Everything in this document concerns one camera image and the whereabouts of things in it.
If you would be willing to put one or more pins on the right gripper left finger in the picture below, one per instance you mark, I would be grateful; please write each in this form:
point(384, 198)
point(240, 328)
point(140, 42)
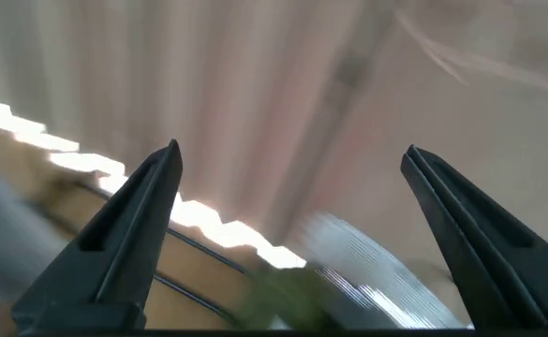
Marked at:
point(114, 253)

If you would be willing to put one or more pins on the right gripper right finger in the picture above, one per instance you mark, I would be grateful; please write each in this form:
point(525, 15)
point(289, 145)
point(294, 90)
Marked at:
point(484, 253)

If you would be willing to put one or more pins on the black clothes rack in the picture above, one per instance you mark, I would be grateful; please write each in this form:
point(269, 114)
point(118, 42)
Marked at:
point(194, 245)

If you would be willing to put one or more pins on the white laundry basket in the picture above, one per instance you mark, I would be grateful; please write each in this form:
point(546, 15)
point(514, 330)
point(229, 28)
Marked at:
point(376, 262)

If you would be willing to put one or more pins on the green garment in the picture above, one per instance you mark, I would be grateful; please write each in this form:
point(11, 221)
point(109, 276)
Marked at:
point(287, 299)

